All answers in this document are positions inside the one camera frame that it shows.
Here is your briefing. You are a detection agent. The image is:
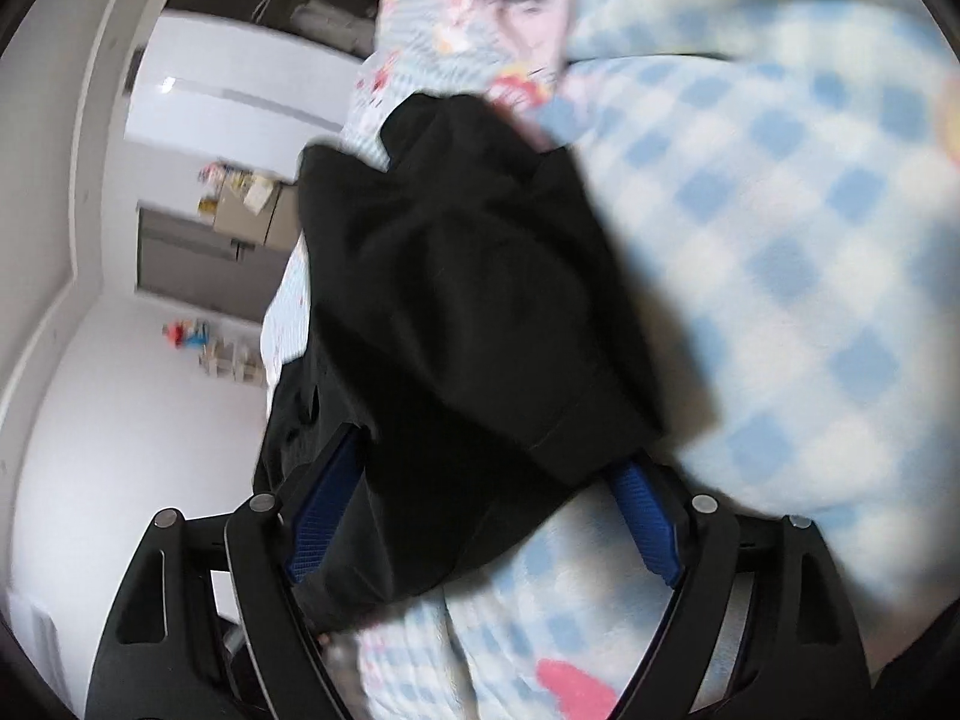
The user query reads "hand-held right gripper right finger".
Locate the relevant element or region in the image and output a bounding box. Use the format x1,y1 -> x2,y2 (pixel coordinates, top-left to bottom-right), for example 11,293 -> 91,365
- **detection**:
604,450 -> 875,720

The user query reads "blue checked printed blanket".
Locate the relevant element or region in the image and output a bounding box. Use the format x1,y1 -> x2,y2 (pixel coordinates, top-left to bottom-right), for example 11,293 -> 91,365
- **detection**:
259,0 -> 960,720

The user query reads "white wardrobe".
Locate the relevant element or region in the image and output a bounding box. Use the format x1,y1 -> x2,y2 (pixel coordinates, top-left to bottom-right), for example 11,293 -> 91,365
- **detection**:
124,7 -> 376,185

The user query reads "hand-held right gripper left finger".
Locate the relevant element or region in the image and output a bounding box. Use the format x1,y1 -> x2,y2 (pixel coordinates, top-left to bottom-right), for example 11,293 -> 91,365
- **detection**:
84,424 -> 365,720

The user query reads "red blue toy figure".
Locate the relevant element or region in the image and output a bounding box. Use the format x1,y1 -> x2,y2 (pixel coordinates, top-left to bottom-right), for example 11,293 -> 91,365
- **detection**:
163,319 -> 211,352

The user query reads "black shirt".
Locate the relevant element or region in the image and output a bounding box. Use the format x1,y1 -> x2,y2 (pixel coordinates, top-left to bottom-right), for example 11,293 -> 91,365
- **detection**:
251,94 -> 672,635

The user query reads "white shelf rack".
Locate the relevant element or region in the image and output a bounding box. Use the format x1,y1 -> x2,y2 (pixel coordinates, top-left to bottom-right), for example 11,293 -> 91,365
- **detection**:
199,337 -> 267,383

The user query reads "beige cabinet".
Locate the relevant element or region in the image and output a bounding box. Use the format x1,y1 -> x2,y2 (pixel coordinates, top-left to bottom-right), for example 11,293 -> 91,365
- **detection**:
214,172 -> 301,263

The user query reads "grey door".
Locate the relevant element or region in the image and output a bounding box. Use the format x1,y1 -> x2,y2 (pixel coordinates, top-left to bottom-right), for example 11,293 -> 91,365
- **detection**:
135,202 -> 290,327

